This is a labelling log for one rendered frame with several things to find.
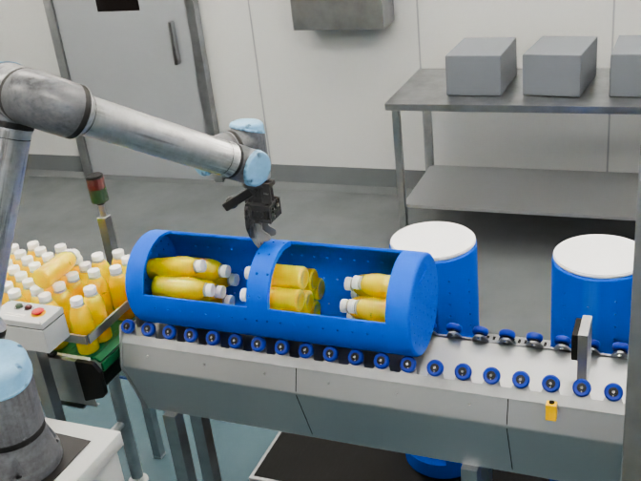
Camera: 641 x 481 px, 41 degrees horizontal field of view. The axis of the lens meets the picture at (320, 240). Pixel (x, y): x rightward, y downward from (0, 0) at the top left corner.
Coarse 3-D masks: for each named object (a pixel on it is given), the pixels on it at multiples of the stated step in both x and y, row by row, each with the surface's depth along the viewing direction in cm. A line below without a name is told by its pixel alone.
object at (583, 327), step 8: (576, 320) 221; (584, 320) 220; (576, 328) 217; (584, 328) 216; (576, 336) 215; (584, 336) 213; (576, 344) 216; (584, 344) 214; (576, 352) 217; (584, 352) 215; (576, 360) 218; (584, 360) 216; (584, 368) 217; (584, 376) 218
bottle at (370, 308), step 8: (360, 304) 232; (368, 304) 231; (376, 304) 230; (384, 304) 229; (360, 312) 232; (368, 312) 231; (376, 312) 230; (384, 312) 229; (368, 320) 232; (376, 320) 231; (384, 320) 229
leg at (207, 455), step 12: (192, 420) 295; (204, 420) 295; (204, 432) 296; (204, 444) 298; (204, 456) 301; (216, 456) 305; (204, 468) 304; (216, 468) 306; (204, 480) 307; (216, 480) 306
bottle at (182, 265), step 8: (184, 256) 258; (152, 264) 260; (160, 264) 258; (168, 264) 257; (176, 264) 256; (184, 264) 255; (192, 264) 255; (152, 272) 260; (160, 272) 258; (168, 272) 257; (176, 272) 256; (184, 272) 256; (192, 272) 256
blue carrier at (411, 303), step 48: (144, 240) 256; (192, 240) 269; (240, 240) 259; (288, 240) 247; (144, 288) 261; (240, 288) 269; (336, 288) 257; (432, 288) 239; (288, 336) 240; (336, 336) 232; (384, 336) 225
